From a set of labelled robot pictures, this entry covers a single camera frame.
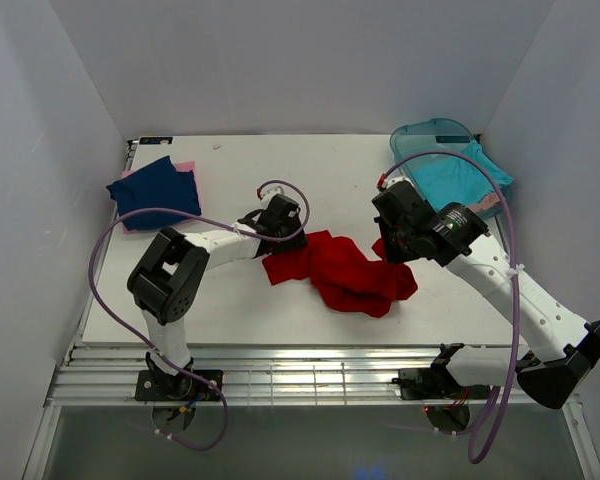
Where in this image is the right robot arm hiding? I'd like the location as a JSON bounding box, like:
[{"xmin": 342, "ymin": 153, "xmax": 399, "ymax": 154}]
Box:
[{"xmin": 372, "ymin": 177, "xmax": 600, "ymax": 409}]

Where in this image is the blue label sticker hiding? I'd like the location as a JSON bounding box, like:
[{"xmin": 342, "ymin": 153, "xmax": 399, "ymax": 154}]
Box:
[{"xmin": 138, "ymin": 136, "xmax": 173, "ymax": 145}]

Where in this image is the pink folded t shirt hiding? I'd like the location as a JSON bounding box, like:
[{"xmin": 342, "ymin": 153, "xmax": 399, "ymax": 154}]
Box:
[{"xmin": 121, "ymin": 160, "xmax": 197, "ymax": 235}]

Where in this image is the salmon pink t shirt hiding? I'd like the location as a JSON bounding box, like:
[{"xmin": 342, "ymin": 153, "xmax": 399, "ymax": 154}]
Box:
[{"xmin": 469, "ymin": 192, "xmax": 500, "ymax": 213}]

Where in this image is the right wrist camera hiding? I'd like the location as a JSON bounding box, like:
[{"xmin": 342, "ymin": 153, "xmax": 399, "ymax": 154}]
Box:
[{"xmin": 376, "ymin": 173, "xmax": 413, "ymax": 192}]

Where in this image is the aluminium rail frame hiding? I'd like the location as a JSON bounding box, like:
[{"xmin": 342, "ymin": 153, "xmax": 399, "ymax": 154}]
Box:
[{"xmin": 22, "ymin": 139, "xmax": 600, "ymax": 480}]

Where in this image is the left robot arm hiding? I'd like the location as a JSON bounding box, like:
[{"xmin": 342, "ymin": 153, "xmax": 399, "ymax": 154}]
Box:
[{"xmin": 127, "ymin": 193, "xmax": 308, "ymax": 379}]

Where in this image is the red t shirt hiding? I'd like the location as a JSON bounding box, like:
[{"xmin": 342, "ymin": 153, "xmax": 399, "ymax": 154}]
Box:
[{"xmin": 262, "ymin": 230, "xmax": 418, "ymax": 318}]

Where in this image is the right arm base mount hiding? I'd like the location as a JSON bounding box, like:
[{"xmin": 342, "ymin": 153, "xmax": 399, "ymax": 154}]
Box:
[{"xmin": 391, "ymin": 368, "xmax": 491, "ymax": 401}]

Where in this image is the turquoise t shirt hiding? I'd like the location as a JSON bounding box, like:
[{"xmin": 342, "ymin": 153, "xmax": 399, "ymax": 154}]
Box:
[{"xmin": 408, "ymin": 140, "xmax": 514, "ymax": 210}]

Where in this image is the teal plastic bin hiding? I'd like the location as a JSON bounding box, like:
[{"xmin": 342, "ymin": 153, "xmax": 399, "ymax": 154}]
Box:
[{"xmin": 389, "ymin": 118, "xmax": 512, "ymax": 219}]

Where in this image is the navy blue folded t shirt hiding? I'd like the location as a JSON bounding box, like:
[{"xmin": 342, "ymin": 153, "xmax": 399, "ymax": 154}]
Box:
[{"xmin": 105, "ymin": 155, "xmax": 203, "ymax": 232}]

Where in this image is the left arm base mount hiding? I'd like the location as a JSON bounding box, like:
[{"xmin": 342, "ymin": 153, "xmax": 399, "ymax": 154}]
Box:
[{"xmin": 134, "ymin": 370, "xmax": 220, "ymax": 403}]

